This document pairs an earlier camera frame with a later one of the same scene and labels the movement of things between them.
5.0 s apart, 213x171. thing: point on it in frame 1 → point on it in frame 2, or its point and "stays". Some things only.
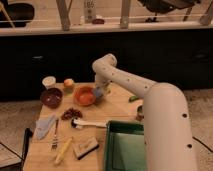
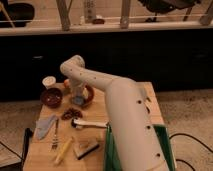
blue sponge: x=97 y=92 → x=78 y=100
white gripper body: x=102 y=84 → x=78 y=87
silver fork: x=55 y=139 stays
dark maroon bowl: x=51 y=97 stays
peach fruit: x=68 y=82 stays
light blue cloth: x=43 y=125 stays
